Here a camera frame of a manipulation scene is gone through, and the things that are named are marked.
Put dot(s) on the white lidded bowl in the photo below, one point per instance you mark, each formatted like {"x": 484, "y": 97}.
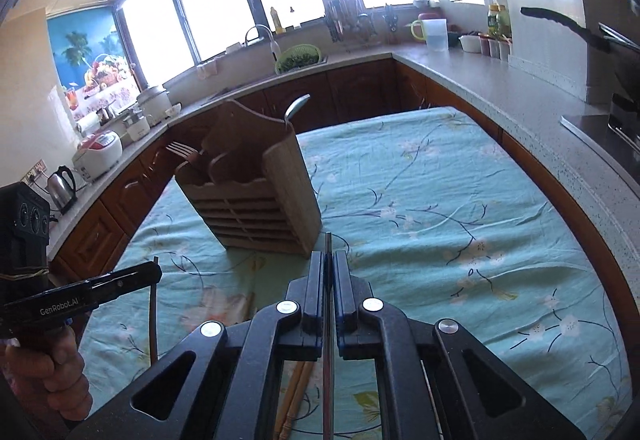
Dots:
{"x": 470, "y": 43}

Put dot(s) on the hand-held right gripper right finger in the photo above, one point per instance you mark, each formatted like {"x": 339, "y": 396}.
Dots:
{"x": 341, "y": 280}

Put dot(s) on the green bottle yellow cap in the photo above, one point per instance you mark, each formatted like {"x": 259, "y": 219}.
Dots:
{"x": 493, "y": 22}
{"x": 504, "y": 23}

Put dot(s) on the red lid spice jar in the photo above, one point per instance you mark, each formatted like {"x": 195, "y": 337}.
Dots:
{"x": 485, "y": 47}
{"x": 495, "y": 48}
{"x": 505, "y": 49}

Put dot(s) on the light bamboo chopstick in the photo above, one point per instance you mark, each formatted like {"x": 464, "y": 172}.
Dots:
{"x": 287, "y": 407}
{"x": 302, "y": 385}

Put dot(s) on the tall white rice cooker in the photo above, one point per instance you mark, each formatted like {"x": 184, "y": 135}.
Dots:
{"x": 152, "y": 102}

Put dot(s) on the person's left hand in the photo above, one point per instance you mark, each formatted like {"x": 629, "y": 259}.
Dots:
{"x": 47, "y": 370}

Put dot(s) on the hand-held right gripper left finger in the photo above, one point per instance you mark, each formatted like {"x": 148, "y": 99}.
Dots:
{"x": 320, "y": 280}

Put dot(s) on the wooden lower cabinets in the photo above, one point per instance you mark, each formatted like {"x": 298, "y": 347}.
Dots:
{"x": 350, "y": 84}

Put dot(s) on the curved sink faucet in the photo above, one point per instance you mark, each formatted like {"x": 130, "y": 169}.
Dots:
{"x": 272, "y": 44}

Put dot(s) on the metal fork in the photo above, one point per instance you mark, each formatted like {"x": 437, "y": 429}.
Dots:
{"x": 180, "y": 149}

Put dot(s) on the red and white rice cooker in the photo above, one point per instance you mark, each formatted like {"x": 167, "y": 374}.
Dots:
{"x": 100, "y": 152}

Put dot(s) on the steel electric kettle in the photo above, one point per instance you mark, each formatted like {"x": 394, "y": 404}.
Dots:
{"x": 62, "y": 192}

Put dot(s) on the red lidded container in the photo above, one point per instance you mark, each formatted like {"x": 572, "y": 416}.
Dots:
{"x": 429, "y": 14}

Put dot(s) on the wall power socket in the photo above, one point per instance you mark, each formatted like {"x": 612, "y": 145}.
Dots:
{"x": 37, "y": 168}

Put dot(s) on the pale sponge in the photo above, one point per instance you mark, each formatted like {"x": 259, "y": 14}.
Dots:
{"x": 233, "y": 48}

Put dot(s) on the teal floral tablecloth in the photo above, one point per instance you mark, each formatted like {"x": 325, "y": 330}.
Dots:
{"x": 425, "y": 220}

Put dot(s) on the kitchen sink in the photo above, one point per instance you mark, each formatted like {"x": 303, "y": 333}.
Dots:
{"x": 240, "y": 87}

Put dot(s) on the paper towel roll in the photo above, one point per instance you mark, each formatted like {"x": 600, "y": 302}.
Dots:
{"x": 87, "y": 123}

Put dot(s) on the green colander with greens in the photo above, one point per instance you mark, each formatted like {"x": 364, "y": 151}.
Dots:
{"x": 297, "y": 58}

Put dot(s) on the small white electric pot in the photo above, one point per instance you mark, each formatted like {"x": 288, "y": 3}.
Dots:
{"x": 136, "y": 127}

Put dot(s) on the wooden utensil holder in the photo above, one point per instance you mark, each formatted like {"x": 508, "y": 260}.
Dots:
{"x": 290, "y": 200}

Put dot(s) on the black glass stove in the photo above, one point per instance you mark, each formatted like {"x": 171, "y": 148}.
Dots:
{"x": 600, "y": 129}

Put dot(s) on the metal spoon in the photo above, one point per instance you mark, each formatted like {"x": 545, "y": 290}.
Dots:
{"x": 297, "y": 105}

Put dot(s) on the metal dish rack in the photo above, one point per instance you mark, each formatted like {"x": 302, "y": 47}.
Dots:
{"x": 340, "y": 19}

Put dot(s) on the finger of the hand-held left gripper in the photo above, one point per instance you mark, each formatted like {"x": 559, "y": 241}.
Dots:
{"x": 130, "y": 277}

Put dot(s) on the white rag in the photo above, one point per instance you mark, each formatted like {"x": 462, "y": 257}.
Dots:
{"x": 207, "y": 69}

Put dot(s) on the tropical fruit wall poster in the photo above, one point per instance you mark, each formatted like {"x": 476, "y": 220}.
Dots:
{"x": 85, "y": 49}

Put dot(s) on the small white bowl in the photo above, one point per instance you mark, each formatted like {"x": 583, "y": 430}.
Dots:
{"x": 172, "y": 111}

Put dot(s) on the yellow dish soap bottle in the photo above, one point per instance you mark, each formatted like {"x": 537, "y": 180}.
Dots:
{"x": 277, "y": 22}

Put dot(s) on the knife and scissors holder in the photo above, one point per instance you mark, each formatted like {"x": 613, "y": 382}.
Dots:
{"x": 391, "y": 27}

